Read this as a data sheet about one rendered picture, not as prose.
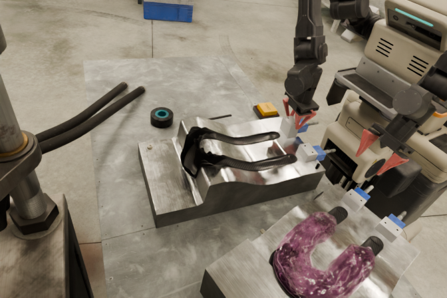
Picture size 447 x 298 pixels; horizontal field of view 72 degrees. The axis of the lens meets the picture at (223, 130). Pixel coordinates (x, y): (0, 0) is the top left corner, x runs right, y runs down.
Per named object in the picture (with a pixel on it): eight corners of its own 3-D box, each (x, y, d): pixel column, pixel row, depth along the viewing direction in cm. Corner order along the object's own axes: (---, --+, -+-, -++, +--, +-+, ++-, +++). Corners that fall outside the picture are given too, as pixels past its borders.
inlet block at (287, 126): (310, 124, 107) (315, 112, 104) (319, 133, 104) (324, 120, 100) (279, 129, 103) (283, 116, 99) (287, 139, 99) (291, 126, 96)
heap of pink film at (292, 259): (323, 208, 83) (334, 189, 78) (382, 261, 74) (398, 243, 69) (255, 260, 69) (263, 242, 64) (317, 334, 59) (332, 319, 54)
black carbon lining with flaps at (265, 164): (274, 134, 103) (282, 111, 97) (299, 168, 92) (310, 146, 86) (173, 149, 90) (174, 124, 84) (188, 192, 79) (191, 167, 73)
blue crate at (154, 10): (189, 11, 419) (190, -5, 405) (191, 23, 389) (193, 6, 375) (143, 7, 405) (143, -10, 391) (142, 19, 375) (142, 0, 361)
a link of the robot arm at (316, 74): (327, 66, 87) (310, 58, 89) (316, 73, 82) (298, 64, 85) (319, 86, 91) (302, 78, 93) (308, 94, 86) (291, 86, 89)
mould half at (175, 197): (276, 135, 113) (286, 106, 105) (315, 189, 96) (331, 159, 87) (138, 156, 95) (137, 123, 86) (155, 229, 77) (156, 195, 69)
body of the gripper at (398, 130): (402, 154, 71) (426, 130, 68) (368, 127, 77) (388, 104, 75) (410, 156, 76) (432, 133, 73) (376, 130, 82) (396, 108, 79)
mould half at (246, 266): (330, 194, 95) (344, 170, 88) (408, 261, 81) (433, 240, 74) (199, 291, 67) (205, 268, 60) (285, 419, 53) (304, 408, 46)
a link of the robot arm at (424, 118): (443, 108, 72) (421, 94, 75) (436, 102, 67) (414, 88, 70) (420, 130, 74) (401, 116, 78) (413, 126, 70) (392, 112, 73)
